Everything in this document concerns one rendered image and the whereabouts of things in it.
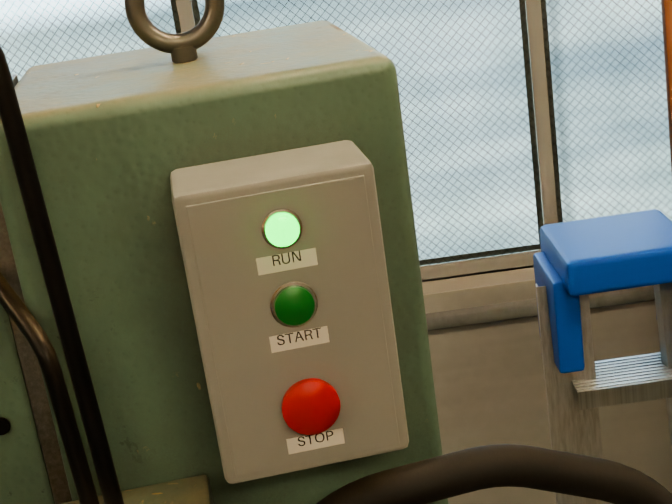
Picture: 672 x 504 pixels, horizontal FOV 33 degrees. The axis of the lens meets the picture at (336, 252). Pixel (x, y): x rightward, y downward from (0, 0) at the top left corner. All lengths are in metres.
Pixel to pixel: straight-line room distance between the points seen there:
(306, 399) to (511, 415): 1.67
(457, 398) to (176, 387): 1.59
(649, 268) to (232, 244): 0.86
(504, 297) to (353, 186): 1.59
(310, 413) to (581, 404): 0.86
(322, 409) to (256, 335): 0.05
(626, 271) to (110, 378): 0.82
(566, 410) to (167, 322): 0.88
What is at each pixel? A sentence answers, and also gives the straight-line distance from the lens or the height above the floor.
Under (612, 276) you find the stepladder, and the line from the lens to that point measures 1.34.
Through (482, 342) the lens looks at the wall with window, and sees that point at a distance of 2.16.
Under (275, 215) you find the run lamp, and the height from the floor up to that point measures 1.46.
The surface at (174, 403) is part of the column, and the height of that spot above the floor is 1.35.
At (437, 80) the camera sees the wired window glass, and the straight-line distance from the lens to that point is 2.08.
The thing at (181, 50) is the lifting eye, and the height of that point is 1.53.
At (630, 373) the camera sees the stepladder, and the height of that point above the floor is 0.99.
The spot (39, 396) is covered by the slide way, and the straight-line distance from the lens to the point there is 0.68.
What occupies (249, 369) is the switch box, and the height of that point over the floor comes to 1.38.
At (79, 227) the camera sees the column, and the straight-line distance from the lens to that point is 0.61.
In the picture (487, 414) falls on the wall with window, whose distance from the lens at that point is 2.22.
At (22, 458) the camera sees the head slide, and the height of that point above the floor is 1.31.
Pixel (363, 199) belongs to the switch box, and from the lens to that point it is 0.55.
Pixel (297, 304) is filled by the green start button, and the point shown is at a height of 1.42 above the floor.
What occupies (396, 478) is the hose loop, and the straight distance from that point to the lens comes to 0.64.
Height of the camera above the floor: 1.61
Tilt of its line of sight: 18 degrees down
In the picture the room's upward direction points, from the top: 8 degrees counter-clockwise
